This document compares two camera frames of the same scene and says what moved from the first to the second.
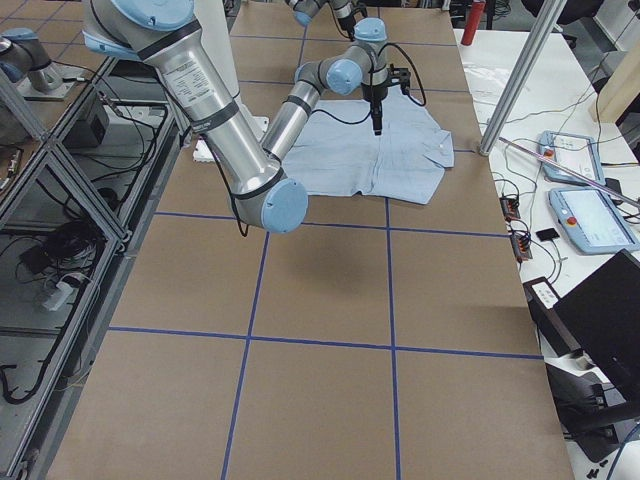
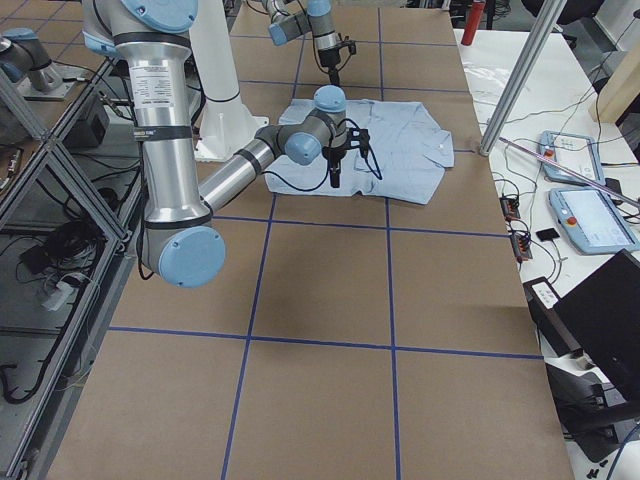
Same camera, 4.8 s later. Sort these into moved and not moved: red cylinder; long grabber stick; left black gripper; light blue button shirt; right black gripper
Moved: right black gripper; left black gripper
Not moved: red cylinder; long grabber stick; light blue button shirt
